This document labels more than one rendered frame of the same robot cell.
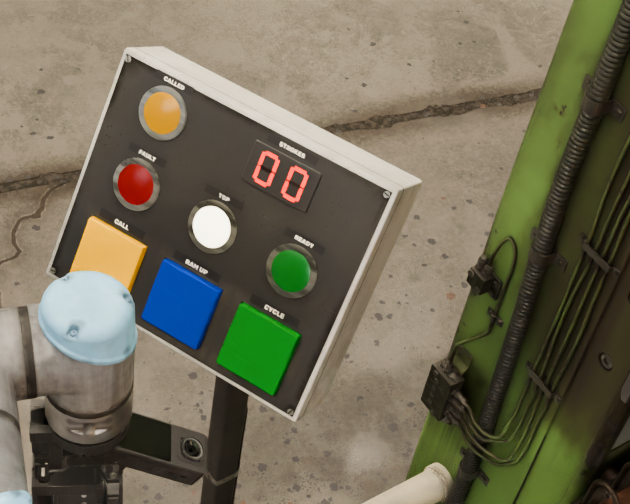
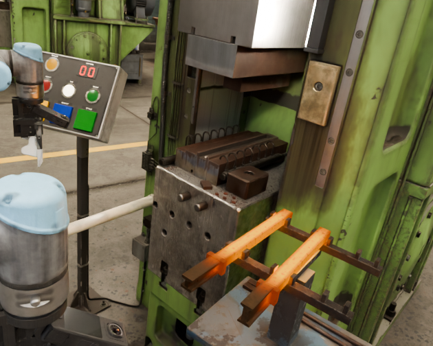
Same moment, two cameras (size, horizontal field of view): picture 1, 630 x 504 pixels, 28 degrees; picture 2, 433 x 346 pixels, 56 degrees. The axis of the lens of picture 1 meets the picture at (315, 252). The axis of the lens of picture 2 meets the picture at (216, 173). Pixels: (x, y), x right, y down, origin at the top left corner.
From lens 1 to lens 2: 0.87 m
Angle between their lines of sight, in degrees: 25
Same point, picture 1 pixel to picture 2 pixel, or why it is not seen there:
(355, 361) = (130, 233)
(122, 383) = (39, 73)
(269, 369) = (89, 124)
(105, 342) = (33, 50)
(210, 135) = (66, 66)
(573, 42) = (160, 27)
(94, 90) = not seen: hidden behind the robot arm
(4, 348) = (2, 53)
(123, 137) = not seen: hidden behind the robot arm
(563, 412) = (179, 143)
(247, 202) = (78, 81)
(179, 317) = not seen: hidden behind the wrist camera
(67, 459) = (24, 114)
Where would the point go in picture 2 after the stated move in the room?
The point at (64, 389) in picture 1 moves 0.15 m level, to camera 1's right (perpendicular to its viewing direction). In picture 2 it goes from (21, 68) to (77, 75)
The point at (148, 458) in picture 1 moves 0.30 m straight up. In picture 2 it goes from (49, 113) to (47, 8)
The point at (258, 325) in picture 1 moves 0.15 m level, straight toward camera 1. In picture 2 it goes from (84, 112) to (80, 125)
